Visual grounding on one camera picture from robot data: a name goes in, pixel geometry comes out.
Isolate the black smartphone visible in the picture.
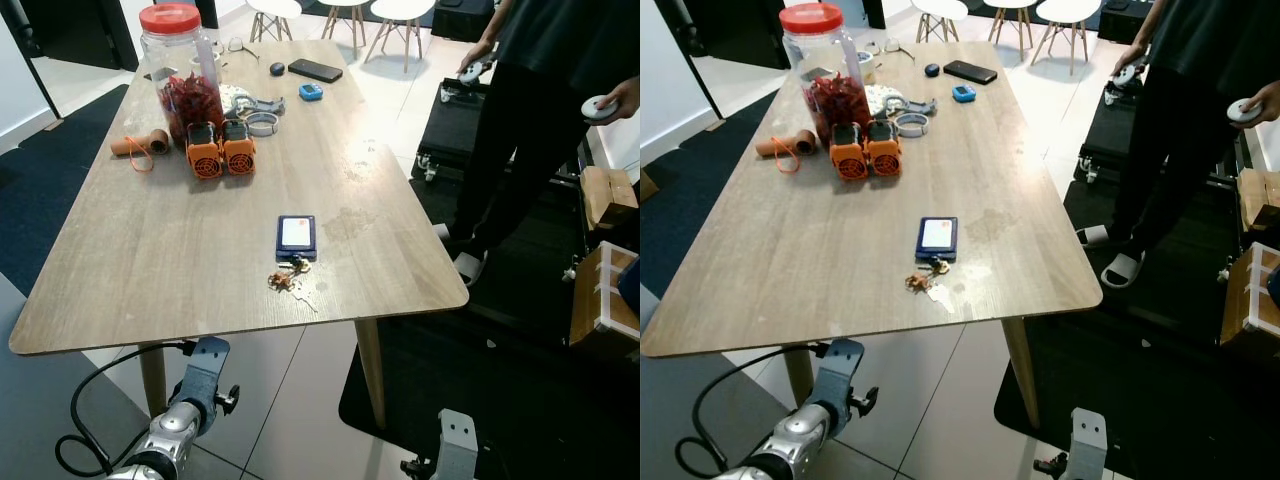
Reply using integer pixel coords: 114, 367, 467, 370
288, 58, 344, 83
943, 60, 999, 86

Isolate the light wooden table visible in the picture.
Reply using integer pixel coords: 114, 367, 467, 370
640, 40, 1104, 431
8, 40, 471, 431

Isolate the blue card holder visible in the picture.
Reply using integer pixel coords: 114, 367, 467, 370
276, 215, 318, 262
915, 216, 959, 264

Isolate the bunch of keys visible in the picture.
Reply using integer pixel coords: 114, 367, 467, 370
905, 258, 962, 316
267, 255, 321, 313

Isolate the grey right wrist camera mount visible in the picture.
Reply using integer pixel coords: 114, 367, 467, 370
437, 408, 482, 480
1069, 407, 1110, 480

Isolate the orange black device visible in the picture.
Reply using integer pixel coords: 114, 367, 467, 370
186, 122, 225, 181
829, 122, 868, 182
864, 120, 904, 178
221, 120, 259, 177

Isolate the white chair with wooden legs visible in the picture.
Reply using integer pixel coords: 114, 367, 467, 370
320, 0, 374, 51
245, 0, 302, 44
989, 0, 1042, 56
1034, 0, 1107, 77
914, 0, 968, 47
364, 0, 437, 74

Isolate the black hard case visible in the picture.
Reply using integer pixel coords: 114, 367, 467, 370
1075, 80, 1253, 193
415, 80, 591, 193

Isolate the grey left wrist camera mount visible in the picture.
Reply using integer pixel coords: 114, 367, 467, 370
178, 337, 232, 433
812, 338, 867, 434

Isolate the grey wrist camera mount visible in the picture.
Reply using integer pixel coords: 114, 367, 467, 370
1069, 407, 1110, 480
178, 337, 232, 433
437, 408, 482, 480
812, 338, 867, 434

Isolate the grey clamp tool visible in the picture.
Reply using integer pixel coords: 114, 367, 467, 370
228, 93, 287, 118
875, 93, 938, 118

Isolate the person's left hand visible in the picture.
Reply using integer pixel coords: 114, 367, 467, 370
606, 78, 641, 122
1249, 82, 1280, 127

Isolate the wooden crate with white frame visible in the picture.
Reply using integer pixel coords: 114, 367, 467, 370
1220, 242, 1280, 352
569, 240, 641, 347

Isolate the brown cardboard tube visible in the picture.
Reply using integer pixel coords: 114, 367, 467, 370
110, 130, 173, 159
755, 130, 818, 160

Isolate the person in black clothes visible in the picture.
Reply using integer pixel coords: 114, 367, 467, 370
440, 0, 641, 289
1078, 0, 1280, 292

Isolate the dark blue carpet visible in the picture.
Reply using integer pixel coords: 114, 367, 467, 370
0, 85, 131, 297
640, 85, 772, 301

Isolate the black cabinet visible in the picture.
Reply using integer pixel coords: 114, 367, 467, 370
20, 0, 139, 71
690, 0, 793, 63

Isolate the clear jar of red chilies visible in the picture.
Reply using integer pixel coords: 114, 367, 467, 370
138, 3, 226, 149
779, 2, 868, 144

